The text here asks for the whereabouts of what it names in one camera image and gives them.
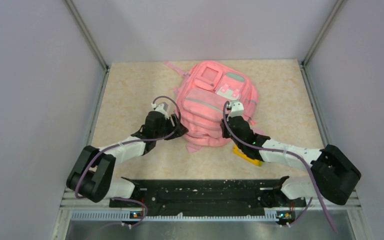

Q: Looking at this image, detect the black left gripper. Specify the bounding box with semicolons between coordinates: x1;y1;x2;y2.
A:
154;113;188;140

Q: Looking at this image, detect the pink student backpack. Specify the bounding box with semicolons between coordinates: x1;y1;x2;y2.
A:
165;60;259;153

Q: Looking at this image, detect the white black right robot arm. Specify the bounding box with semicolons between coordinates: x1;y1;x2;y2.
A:
220;116;362;206

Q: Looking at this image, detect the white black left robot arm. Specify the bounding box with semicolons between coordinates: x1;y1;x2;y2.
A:
66;110;188;207

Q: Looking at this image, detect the yellow green block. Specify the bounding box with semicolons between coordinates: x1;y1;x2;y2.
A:
232;145;263;167

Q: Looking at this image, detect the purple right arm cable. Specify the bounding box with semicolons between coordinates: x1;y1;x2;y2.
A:
222;101;339;234

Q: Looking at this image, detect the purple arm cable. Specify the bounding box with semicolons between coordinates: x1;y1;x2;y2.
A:
74;96;182;229
222;101;339;234

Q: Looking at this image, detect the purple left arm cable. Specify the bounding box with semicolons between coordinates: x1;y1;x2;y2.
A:
74;96;182;229

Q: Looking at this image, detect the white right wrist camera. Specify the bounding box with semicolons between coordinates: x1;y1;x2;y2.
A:
226;100;245;118

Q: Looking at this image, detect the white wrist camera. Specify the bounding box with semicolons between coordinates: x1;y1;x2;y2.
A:
226;100;245;118
151;102;170;119

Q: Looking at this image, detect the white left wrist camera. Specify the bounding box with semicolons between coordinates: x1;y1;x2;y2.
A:
151;102;170;119

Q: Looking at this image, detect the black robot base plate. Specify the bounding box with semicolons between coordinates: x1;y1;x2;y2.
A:
109;178;307;218

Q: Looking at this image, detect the right aluminium corner post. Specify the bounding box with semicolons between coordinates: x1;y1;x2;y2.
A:
301;0;348;69

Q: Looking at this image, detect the aluminium corner post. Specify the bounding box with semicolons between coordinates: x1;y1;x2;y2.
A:
301;0;348;69
62;0;109;71

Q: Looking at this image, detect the left aluminium corner post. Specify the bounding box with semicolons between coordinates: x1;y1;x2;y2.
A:
62;0;109;71

